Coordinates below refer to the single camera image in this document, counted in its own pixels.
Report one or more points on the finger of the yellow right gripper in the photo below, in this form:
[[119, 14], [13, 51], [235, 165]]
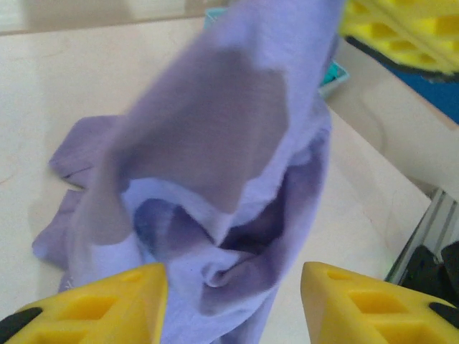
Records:
[[387, 43], [430, 21]]

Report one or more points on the purple t-shirt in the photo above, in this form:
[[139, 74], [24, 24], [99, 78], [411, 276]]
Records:
[[215, 125]]

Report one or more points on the white table cover sheet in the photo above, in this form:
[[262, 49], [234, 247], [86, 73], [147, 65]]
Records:
[[54, 89]]

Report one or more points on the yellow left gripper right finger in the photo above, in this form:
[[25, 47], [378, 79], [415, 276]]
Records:
[[376, 315]]

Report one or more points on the light blue plastic basket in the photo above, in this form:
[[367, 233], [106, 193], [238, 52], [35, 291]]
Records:
[[339, 86]]

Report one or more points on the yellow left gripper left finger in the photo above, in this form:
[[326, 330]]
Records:
[[89, 315]]

